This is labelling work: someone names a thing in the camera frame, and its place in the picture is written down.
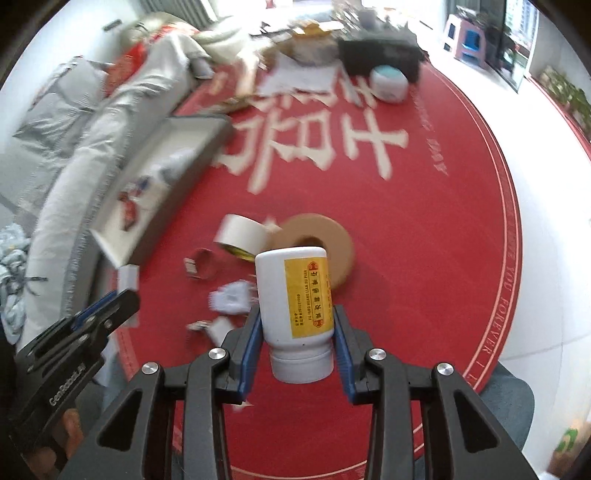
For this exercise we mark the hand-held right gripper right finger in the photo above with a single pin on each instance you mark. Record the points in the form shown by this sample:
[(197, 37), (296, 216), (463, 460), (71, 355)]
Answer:
[(344, 355)]

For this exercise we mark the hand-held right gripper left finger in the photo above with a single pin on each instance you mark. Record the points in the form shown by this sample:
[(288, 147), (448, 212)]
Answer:
[(249, 355)]

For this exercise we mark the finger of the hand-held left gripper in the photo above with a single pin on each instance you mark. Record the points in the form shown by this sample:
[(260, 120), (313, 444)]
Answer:
[(94, 307), (120, 314)]

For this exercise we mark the white card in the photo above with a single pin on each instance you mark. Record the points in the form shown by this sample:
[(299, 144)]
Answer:
[(221, 330)]

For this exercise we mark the grey white plug adapter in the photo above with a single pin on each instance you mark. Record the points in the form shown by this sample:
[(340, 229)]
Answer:
[(231, 297)]

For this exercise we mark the white bottle with yellow label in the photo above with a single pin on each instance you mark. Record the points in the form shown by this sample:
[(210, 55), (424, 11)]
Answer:
[(277, 300)]

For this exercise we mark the clear tape roll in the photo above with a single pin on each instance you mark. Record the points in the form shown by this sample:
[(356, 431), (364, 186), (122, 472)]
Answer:
[(190, 266)]

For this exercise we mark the red packet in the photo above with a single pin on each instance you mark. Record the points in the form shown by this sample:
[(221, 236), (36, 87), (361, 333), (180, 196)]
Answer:
[(128, 210)]

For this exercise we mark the brown paper tape roll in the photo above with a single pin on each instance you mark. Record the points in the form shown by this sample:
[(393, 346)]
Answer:
[(337, 249)]

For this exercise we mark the white tape roll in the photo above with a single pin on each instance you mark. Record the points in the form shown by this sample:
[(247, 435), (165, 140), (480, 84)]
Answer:
[(238, 233)]

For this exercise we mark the white shallow cardboard box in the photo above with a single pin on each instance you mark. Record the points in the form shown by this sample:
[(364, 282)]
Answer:
[(152, 143)]

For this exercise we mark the person's left hand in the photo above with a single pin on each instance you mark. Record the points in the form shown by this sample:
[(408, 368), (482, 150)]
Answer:
[(69, 427)]

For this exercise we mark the small white box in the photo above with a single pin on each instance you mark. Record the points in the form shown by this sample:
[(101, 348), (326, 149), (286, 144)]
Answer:
[(128, 277)]

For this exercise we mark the blue patterned cloth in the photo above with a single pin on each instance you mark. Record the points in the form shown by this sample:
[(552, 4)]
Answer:
[(14, 277)]

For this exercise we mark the white covered sofa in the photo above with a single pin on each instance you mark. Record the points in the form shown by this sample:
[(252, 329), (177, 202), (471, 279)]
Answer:
[(83, 175)]

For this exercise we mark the round red rug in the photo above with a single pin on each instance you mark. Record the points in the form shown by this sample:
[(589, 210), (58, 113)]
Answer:
[(415, 230)]

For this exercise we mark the person's right leg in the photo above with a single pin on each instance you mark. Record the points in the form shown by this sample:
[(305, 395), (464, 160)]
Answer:
[(505, 406)]

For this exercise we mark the grey striped cushion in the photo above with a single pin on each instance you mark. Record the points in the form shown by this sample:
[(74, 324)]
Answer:
[(60, 106)]

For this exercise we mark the red patterned cushion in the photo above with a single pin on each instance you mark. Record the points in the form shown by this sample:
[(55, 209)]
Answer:
[(127, 69), (173, 34)]

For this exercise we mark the tan bag with green print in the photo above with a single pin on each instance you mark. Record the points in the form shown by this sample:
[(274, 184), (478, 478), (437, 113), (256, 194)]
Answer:
[(570, 445)]

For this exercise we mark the white fringed throw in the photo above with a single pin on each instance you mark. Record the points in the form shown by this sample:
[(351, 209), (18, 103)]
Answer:
[(171, 60)]

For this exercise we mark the grey cloth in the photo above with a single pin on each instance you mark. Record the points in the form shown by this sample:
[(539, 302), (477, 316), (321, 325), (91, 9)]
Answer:
[(203, 64)]

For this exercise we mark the white and teal round container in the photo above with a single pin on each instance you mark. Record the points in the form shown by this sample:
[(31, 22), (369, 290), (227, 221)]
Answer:
[(390, 83)]

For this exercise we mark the white paper sheets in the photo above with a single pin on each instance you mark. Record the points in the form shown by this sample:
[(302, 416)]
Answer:
[(300, 76)]

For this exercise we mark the beige leather armchair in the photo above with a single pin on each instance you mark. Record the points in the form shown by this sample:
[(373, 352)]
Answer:
[(221, 41)]

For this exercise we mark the black case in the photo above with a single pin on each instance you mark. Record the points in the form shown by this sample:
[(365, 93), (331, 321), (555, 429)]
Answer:
[(378, 55)]

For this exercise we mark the grey green curtain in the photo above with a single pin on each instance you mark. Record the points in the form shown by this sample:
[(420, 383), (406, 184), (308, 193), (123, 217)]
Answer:
[(180, 9)]

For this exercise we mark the jar with yellow lid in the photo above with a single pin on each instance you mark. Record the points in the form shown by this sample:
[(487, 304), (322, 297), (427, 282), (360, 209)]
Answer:
[(314, 46)]

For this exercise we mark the red cloth runner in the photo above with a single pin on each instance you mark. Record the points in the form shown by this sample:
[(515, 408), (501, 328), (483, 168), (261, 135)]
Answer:
[(554, 115)]

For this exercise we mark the purple plastic stool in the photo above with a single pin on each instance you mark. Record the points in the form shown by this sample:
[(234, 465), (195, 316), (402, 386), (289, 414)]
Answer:
[(473, 44)]

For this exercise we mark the white plastic stool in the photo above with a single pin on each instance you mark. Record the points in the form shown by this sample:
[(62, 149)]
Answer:
[(450, 32)]

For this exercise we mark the potted green plants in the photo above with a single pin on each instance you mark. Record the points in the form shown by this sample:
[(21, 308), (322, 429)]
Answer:
[(568, 94)]

